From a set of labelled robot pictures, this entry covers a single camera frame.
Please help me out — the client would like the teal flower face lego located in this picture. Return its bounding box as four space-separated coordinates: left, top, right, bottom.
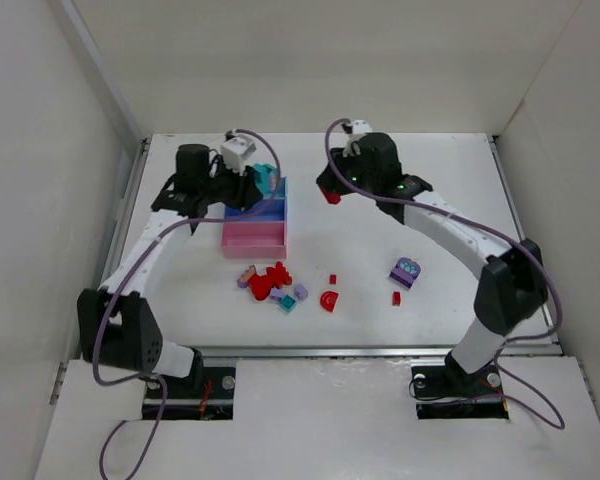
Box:
253 163 279 196

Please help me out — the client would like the purple lotus lego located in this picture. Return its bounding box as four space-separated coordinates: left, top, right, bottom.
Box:
389 257 421 289

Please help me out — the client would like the red slope lego brick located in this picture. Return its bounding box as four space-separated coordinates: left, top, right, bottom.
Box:
320 187 341 205

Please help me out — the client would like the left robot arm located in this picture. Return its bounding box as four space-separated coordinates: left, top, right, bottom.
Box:
77 136 262 382

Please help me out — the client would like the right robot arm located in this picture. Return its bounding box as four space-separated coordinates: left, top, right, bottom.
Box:
316 133 548 396

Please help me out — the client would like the purple container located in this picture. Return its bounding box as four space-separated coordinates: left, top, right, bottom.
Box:
224 199 287 222

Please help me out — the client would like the purple butterfly lego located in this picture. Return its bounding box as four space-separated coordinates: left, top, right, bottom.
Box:
237 265 257 289

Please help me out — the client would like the large red lego piece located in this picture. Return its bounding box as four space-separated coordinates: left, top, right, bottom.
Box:
247 261 293 301

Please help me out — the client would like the flat lavender lego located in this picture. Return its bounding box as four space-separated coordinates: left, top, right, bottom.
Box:
269 288 286 302

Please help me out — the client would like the red half round lego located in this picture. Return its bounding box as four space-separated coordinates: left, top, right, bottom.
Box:
319 290 339 313

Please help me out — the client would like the small lavender lego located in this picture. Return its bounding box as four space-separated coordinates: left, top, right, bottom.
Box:
294 283 309 300

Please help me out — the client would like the small teal square lego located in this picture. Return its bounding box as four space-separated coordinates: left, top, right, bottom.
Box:
278 295 297 313

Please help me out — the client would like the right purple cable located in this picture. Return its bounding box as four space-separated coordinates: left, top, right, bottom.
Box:
324 118 566 431

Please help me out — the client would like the purple cable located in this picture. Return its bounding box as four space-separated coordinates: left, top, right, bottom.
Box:
92 128 282 480
324 118 566 431

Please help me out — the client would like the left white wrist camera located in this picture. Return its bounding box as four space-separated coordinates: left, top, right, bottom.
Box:
220 131 256 175

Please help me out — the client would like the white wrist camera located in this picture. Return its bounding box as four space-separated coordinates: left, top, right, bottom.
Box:
341 119 373 141
220 131 256 175

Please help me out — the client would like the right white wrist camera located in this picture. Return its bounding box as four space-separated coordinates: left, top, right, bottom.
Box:
341 119 373 141

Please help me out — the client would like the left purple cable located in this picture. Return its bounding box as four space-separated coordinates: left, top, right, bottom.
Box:
92 128 282 480

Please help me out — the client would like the aluminium rail front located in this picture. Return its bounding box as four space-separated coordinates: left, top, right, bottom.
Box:
194 344 565 360

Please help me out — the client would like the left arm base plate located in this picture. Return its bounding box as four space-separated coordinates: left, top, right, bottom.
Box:
162 366 236 421

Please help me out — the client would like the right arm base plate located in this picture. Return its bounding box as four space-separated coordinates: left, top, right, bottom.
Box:
408 365 509 420

